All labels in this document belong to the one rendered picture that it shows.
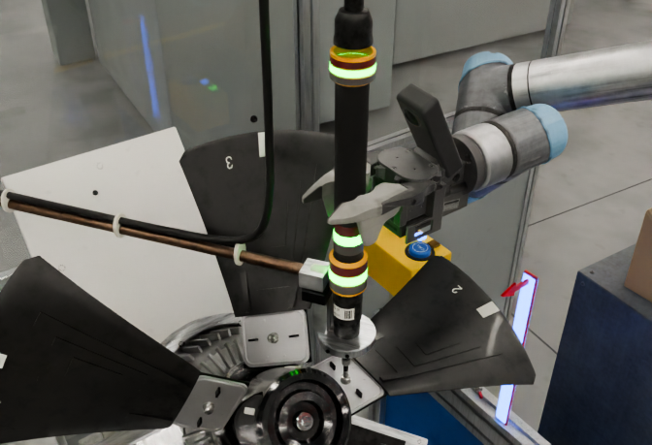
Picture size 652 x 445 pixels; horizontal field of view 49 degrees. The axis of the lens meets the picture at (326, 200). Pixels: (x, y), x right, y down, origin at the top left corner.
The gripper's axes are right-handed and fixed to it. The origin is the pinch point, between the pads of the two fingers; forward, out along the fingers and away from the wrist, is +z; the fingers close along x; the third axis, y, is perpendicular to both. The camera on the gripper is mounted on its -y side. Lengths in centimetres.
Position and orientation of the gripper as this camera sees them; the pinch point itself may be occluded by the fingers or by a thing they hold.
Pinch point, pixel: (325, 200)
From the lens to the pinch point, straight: 73.4
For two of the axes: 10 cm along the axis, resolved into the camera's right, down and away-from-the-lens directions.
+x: -5.8, -4.5, 6.8
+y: -0.1, 8.4, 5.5
